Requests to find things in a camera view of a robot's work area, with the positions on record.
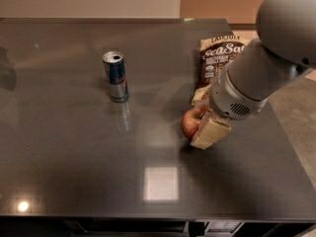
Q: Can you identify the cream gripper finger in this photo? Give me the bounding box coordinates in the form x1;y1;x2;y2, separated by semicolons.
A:
191;113;231;150
197;89;211;113

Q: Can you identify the red apple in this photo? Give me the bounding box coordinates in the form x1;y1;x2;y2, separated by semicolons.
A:
181;107;204;140

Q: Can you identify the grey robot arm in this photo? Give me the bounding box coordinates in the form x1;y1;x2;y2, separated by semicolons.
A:
182;0;316;149

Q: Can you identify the brown sea salt chip bag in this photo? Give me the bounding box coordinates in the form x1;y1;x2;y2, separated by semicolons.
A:
192;35;250;106

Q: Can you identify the blue silver energy drink can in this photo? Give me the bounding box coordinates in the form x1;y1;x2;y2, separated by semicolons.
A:
103;50;128;103

